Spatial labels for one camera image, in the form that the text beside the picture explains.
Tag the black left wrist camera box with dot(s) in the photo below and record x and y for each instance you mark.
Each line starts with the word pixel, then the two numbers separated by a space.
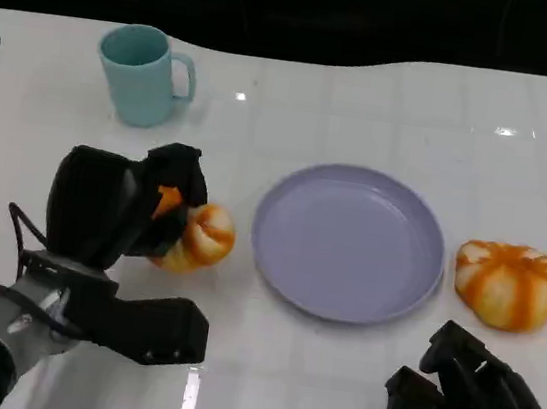
pixel 147 324

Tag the pale green mug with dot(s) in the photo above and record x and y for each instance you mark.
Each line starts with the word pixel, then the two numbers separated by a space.
pixel 139 91

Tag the orange and white toy bread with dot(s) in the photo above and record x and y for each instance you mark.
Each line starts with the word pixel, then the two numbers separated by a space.
pixel 507 288
pixel 209 236

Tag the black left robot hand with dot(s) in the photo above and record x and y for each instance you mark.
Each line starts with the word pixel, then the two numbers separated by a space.
pixel 92 201

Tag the lilac plate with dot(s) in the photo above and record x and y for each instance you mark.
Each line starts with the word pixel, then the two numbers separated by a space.
pixel 349 245

